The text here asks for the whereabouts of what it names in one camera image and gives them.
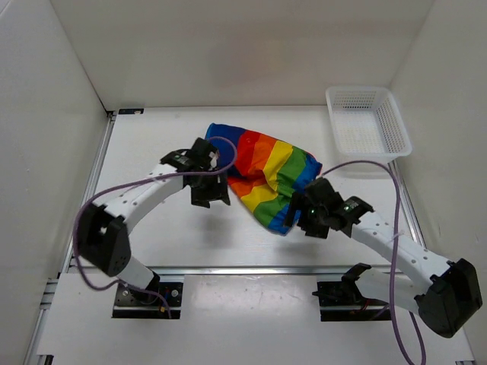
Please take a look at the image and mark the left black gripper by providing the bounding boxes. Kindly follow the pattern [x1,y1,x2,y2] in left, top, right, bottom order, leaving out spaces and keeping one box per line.
[188,166,230,208]

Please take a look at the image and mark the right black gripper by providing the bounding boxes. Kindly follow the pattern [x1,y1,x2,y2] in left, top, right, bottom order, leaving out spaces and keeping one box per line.
[281,191,329,239]

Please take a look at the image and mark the rainbow striped shorts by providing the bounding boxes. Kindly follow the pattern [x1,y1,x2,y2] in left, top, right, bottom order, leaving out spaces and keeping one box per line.
[205,123,323,235]

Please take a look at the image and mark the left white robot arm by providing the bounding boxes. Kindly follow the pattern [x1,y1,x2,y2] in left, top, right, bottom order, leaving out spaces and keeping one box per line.
[73,138,236,304]

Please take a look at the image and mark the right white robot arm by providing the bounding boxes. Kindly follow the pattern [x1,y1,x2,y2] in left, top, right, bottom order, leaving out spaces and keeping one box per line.
[285,178,482,338]

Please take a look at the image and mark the white perforated plastic basket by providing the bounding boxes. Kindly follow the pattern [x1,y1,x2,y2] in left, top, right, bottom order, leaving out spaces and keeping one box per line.
[326,86,412,164]

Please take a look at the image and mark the small black corner label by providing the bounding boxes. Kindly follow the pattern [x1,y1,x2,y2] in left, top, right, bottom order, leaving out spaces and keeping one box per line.
[118,108,145,115]

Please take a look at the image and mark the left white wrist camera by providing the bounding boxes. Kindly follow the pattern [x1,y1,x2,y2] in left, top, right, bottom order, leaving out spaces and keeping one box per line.
[208,151,218,170]

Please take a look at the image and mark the aluminium front rail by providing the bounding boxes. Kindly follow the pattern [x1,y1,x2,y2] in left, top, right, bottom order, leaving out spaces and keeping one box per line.
[151,265,362,277]

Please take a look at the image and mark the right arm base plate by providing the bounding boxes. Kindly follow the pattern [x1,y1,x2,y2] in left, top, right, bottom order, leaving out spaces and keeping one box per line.
[312,281,391,322]

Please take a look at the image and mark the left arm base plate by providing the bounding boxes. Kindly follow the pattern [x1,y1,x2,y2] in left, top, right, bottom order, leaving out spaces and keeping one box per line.
[112,278,183,320]

